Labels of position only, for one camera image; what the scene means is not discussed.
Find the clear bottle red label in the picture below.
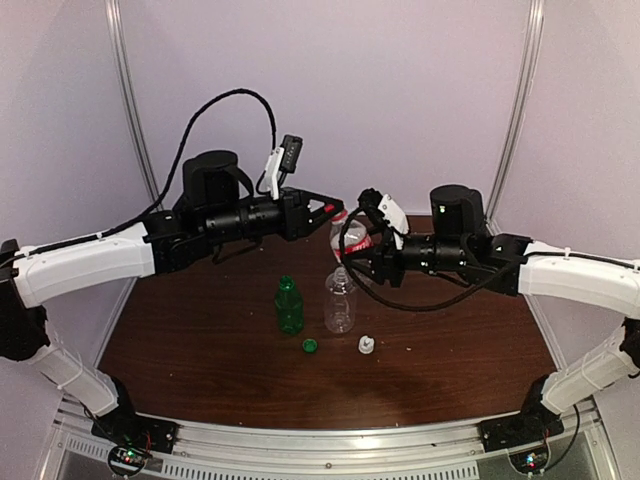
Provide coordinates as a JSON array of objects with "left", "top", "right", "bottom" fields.
[{"left": 329, "top": 209, "right": 373, "bottom": 263}]

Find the clear bottle white cap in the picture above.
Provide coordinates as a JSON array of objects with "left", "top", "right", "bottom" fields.
[{"left": 324, "top": 266, "right": 357, "bottom": 334}]

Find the green plastic bottle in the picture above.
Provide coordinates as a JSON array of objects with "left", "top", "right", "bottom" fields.
[{"left": 274, "top": 275, "right": 304, "bottom": 335}]

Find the green bottle cap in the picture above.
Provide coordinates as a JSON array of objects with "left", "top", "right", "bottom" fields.
[{"left": 302, "top": 338, "right": 318, "bottom": 354}]

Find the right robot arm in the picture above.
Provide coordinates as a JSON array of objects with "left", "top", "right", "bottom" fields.
[{"left": 339, "top": 184, "right": 639, "bottom": 442}]

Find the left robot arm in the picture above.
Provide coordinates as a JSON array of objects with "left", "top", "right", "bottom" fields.
[{"left": 1, "top": 147, "right": 343, "bottom": 444}]

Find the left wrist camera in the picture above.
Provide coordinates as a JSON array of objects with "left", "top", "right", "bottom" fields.
[{"left": 263, "top": 134, "right": 303, "bottom": 200}]

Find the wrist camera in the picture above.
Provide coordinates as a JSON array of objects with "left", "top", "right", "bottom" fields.
[
  {"left": 358, "top": 188, "right": 409, "bottom": 251},
  {"left": 263, "top": 134, "right": 303, "bottom": 200}
]

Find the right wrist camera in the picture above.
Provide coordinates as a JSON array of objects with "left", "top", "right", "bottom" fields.
[{"left": 358, "top": 188, "right": 409, "bottom": 251}]

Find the left black braided cable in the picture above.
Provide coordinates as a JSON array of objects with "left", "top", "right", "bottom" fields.
[{"left": 0, "top": 89, "right": 279, "bottom": 266}]

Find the black braided cable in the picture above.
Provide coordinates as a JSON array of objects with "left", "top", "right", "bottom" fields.
[
  {"left": 337, "top": 209, "right": 521, "bottom": 312},
  {"left": 0, "top": 89, "right": 279, "bottom": 266}
]

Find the right black braided cable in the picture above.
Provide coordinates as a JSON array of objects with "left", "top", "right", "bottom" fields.
[{"left": 337, "top": 209, "right": 521, "bottom": 312}]

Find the right aluminium frame post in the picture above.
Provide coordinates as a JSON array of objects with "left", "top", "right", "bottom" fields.
[{"left": 485, "top": 0, "right": 546, "bottom": 230}]

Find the aluminium frame post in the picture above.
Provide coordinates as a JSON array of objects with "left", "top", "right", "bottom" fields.
[
  {"left": 104, "top": 0, "right": 164, "bottom": 211},
  {"left": 485, "top": 0, "right": 546, "bottom": 230}
]

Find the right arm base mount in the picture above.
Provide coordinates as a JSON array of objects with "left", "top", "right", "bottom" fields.
[{"left": 478, "top": 376, "right": 564, "bottom": 452}]

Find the left aluminium frame post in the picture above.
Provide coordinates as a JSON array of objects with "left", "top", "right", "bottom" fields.
[{"left": 104, "top": 0, "right": 164, "bottom": 211}]

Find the aluminium front rail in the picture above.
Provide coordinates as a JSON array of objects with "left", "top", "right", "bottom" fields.
[{"left": 39, "top": 410, "right": 618, "bottom": 479}]

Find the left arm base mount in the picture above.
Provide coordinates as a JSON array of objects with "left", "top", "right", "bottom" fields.
[{"left": 88, "top": 377, "right": 178, "bottom": 454}]

